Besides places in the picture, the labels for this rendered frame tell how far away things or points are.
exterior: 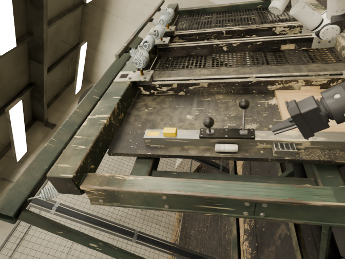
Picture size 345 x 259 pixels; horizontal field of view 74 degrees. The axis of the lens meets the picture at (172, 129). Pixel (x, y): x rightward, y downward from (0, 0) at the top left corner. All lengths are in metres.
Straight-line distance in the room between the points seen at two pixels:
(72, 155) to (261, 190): 0.62
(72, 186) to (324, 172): 0.83
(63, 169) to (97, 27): 6.51
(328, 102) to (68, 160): 0.77
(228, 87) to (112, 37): 6.15
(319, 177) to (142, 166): 0.61
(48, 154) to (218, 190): 1.02
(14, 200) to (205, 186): 0.93
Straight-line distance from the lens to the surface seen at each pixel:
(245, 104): 0.84
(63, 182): 0.83
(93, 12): 7.10
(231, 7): 2.57
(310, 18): 1.30
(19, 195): 1.34
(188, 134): 0.88
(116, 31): 7.00
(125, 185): 0.76
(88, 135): 0.92
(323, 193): 0.76
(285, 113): 1.04
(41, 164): 1.42
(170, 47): 1.62
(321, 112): 0.65
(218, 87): 1.15
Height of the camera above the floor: 1.75
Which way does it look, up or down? 8 degrees down
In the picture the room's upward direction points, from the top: 67 degrees counter-clockwise
